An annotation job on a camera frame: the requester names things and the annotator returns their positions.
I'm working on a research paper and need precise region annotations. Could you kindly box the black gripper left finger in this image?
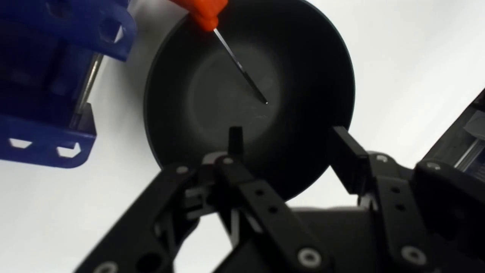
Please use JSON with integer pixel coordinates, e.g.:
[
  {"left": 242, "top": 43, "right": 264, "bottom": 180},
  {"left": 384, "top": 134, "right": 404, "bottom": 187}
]
[{"left": 75, "top": 125, "right": 337, "bottom": 273}]

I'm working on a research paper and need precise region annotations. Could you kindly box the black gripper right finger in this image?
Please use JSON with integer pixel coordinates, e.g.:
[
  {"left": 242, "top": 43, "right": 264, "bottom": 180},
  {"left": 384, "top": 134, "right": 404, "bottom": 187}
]
[{"left": 331, "top": 124, "right": 485, "bottom": 273}]

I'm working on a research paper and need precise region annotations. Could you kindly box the orange handled metal tool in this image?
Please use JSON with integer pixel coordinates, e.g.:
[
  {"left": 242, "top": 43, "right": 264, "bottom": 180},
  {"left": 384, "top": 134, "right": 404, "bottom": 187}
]
[{"left": 170, "top": 0, "right": 270, "bottom": 105}]

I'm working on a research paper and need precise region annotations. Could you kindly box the black bowl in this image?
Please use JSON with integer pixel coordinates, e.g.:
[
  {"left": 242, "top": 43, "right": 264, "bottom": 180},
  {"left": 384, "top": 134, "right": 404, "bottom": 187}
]
[{"left": 143, "top": 0, "right": 358, "bottom": 203}]

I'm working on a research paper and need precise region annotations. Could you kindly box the white paper table cover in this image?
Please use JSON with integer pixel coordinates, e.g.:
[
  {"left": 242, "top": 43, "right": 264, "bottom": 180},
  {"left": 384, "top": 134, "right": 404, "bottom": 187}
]
[{"left": 0, "top": 0, "right": 485, "bottom": 273}]

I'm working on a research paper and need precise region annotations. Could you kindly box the blue plastic rack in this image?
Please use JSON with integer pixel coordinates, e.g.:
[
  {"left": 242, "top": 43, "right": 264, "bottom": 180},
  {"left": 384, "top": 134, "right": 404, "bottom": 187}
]
[{"left": 0, "top": 0, "right": 138, "bottom": 169}]

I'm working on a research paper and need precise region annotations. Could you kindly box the aluminium rail frame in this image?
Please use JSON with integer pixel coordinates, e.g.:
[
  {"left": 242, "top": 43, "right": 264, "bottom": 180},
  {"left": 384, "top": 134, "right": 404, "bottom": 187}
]
[{"left": 417, "top": 87, "right": 485, "bottom": 175}]

